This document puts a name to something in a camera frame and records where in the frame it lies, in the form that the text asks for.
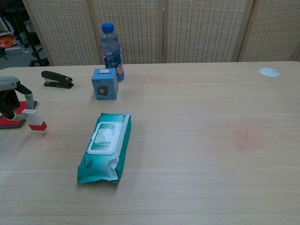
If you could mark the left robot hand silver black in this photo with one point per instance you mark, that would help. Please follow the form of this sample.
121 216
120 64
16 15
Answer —
8 98

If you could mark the red ink pad black case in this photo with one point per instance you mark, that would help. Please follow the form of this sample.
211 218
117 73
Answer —
9 123

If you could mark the black stapler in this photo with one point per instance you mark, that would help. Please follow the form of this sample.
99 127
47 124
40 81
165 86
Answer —
57 80

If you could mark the orange object in background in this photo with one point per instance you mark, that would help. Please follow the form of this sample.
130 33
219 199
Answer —
5 42

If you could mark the black tripod stand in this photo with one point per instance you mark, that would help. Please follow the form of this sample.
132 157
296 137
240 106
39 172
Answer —
30 39

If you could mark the small blue cardboard box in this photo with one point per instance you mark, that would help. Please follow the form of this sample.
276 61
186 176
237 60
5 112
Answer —
104 85

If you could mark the green wet wipes pack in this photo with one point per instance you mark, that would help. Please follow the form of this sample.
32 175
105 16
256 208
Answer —
105 145

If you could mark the water bottle with blue cap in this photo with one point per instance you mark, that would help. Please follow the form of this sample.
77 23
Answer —
111 51

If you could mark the wooden woven folding screen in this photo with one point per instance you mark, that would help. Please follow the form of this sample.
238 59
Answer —
187 30

